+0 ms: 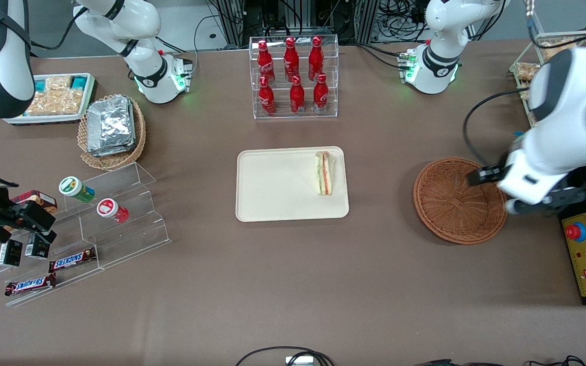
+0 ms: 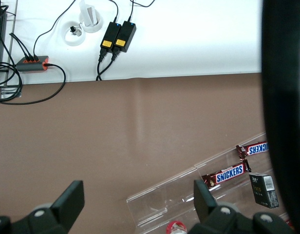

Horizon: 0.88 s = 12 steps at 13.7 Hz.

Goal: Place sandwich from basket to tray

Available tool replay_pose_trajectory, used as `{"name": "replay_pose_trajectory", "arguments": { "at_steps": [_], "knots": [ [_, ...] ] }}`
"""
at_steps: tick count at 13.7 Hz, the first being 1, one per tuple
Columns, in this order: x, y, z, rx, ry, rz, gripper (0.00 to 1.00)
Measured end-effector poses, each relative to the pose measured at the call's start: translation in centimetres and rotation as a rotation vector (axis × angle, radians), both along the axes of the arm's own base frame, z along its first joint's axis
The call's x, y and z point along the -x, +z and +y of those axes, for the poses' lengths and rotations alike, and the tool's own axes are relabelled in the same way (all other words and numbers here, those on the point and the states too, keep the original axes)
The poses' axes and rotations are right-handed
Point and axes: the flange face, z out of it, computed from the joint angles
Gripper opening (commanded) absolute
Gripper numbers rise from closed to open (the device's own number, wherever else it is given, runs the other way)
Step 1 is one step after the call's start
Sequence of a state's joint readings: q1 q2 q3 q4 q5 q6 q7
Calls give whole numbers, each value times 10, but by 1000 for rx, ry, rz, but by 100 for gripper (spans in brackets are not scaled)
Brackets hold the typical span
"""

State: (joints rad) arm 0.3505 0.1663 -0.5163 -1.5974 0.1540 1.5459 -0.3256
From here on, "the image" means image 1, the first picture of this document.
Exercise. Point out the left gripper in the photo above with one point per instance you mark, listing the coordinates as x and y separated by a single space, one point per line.
486 175

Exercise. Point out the triangle sandwich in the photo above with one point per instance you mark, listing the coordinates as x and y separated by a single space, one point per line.
325 173

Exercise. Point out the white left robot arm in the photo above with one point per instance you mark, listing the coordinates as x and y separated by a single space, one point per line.
573 96

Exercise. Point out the round brown wicker basket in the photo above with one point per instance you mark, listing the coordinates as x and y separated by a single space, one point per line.
450 208

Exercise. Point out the white rectangular snack tray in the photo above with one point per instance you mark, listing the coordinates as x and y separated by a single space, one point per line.
49 120

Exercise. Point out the oval light wicker basket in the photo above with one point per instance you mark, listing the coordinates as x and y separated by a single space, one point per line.
115 161

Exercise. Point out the cream plastic tray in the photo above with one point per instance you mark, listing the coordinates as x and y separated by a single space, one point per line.
277 185

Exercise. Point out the dark red chocolate box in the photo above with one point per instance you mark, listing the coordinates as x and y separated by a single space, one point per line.
38 199

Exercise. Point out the small black box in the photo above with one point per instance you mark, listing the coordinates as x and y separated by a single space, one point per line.
37 248
10 253

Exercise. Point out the green snack cup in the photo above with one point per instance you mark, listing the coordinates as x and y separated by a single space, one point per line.
75 188

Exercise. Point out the snickers chocolate bar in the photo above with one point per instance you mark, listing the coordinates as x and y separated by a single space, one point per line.
29 285
71 260

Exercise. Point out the red snack cup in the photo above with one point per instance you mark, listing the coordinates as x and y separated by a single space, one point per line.
111 209

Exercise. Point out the red emergency stop button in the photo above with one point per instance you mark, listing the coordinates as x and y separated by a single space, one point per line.
575 232

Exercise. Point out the clear cracker snack pack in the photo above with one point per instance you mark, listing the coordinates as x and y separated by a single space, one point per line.
58 84
557 43
54 103
527 72

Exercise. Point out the clear acrylic stepped stand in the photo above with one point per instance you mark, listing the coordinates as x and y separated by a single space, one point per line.
130 239

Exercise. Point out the silver foil pack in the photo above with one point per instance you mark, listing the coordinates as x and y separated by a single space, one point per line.
115 151
111 122

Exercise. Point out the teal snack pack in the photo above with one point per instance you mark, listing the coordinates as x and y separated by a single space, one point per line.
41 85
79 82

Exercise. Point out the red cola bottle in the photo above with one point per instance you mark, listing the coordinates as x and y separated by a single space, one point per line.
297 99
321 96
316 58
267 99
291 58
265 63

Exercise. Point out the clear acrylic bottle rack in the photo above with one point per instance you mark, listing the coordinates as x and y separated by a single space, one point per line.
295 119

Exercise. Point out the small white device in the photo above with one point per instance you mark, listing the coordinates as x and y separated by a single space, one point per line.
299 361

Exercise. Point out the aluminium frame rack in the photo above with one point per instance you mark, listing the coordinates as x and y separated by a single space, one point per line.
298 18

